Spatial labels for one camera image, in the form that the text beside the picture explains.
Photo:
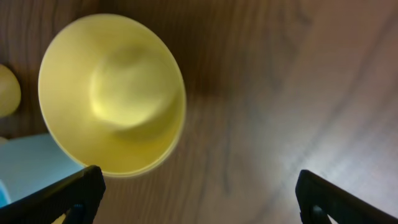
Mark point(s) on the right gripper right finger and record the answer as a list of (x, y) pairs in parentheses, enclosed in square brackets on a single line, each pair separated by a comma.
[(320, 201)]

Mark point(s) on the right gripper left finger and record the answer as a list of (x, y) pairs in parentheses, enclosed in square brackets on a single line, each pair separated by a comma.
[(77, 197)]

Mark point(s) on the pale blue small bowl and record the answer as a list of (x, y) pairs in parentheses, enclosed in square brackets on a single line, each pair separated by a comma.
[(30, 164)]

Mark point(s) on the yellow small bowl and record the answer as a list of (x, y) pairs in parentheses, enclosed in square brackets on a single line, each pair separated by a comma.
[(112, 95)]

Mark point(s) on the yellow cup back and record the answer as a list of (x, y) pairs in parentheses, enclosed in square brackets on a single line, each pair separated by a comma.
[(10, 92)]

